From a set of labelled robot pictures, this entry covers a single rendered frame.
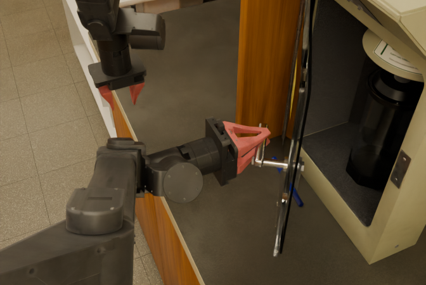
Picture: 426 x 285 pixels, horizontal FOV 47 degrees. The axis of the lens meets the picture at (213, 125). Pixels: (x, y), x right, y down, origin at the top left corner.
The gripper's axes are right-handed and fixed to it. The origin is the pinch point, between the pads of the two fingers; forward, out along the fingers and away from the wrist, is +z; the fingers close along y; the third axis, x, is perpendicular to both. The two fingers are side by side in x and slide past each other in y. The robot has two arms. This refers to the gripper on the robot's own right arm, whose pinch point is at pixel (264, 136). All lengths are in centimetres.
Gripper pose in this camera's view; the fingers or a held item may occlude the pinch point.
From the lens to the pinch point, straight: 81.2
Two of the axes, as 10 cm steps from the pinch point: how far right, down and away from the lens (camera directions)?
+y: 0.0, -7.2, -7.0
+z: 9.1, -2.8, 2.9
